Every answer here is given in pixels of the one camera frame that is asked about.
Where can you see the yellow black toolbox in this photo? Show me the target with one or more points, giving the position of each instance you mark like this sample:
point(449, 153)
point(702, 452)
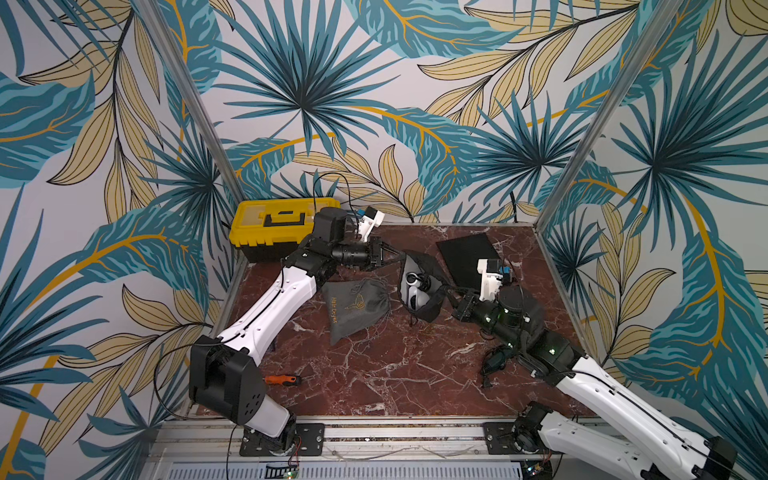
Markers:
point(266, 231)

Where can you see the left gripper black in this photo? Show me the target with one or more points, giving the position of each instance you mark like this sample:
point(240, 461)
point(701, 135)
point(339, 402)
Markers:
point(376, 251)

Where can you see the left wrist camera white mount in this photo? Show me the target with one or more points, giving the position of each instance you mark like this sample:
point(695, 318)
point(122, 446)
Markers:
point(370, 219)

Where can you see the grey fabric pouch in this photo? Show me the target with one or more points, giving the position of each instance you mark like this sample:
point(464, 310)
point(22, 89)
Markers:
point(354, 306)

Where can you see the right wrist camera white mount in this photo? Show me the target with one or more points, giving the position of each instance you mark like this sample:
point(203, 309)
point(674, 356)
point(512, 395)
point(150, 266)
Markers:
point(494, 274)

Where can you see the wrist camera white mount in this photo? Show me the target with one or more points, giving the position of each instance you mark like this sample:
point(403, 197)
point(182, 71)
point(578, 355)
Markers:
point(370, 219)
point(494, 274)

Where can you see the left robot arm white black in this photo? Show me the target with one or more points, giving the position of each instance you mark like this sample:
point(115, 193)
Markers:
point(224, 372)

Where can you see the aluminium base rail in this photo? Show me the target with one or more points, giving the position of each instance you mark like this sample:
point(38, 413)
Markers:
point(348, 447)

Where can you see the orange handled screwdriver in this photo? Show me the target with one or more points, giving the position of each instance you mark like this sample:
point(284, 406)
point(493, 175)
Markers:
point(283, 380)

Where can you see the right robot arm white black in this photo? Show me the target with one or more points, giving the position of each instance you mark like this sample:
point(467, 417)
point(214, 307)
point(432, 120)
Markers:
point(649, 445)

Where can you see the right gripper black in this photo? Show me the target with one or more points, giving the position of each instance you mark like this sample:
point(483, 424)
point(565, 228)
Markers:
point(458, 301)

